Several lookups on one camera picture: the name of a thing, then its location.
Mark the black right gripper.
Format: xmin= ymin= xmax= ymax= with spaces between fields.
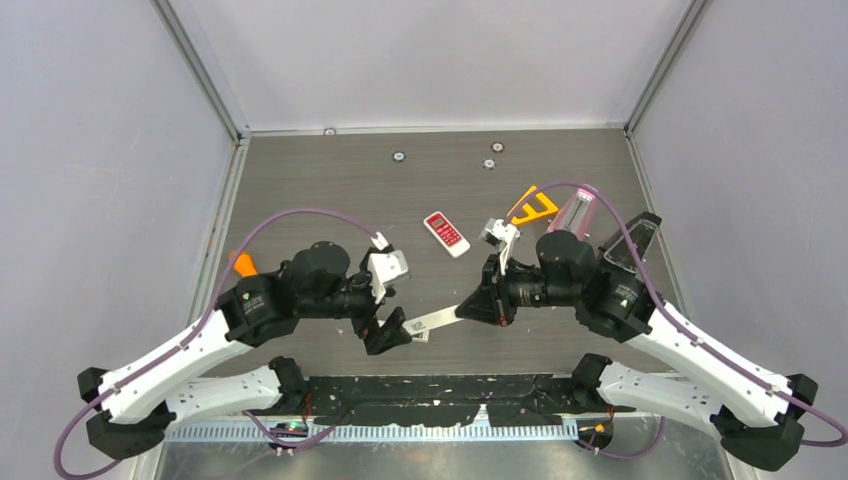
xmin=456 ymin=251 xmax=579 ymax=326

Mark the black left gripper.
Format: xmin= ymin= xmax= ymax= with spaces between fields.
xmin=300 ymin=262 xmax=413 ymax=351

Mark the slim remote back cover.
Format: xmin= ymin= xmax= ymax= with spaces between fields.
xmin=403 ymin=305 xmax=462 ymax=335

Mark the white remote control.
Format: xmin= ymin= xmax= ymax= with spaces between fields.
xmin=422 ymin=211 xmax=471 ymax=259

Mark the slim white black remote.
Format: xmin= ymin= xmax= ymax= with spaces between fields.
xmin=411 ymin=331 xmax=430 ymax=343

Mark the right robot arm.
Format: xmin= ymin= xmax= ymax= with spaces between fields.
xmin=455 ymin=230 xmax=818 ymax=472

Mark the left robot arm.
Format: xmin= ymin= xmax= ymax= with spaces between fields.
xmin=77 ymin=241 xmax=411 ymax=460

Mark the pink metronome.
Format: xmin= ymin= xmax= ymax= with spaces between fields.
xmin=546 ymin=188 xmax=597 ymax=240

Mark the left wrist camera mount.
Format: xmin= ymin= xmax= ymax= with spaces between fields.
xmin=365 ymin=232 xmax=410 ymax=304

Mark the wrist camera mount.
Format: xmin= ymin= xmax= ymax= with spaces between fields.
xmin=365 ymin=232 xmax=410 ymax=304
xmin=479 ymin=218 xmax=521 ymax=276

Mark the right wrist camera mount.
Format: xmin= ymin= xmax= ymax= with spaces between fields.
xmin=479 ymin=218 xmax=521 ymax=276

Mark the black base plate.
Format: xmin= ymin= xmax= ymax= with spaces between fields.
xmin=301 ymin=374 xmax=637 ymax=429

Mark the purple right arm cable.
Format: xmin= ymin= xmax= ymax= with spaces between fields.
xmin=506 ymin=182 xmax=848 ymax=462

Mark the yellow triangular plastic frame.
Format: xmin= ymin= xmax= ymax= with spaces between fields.
xmin=507 ymin=185 xmax=560 ymax=226

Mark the orange handle tool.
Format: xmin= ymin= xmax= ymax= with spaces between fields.
xmin=228 ymin=251 xmax=259 ymax=278

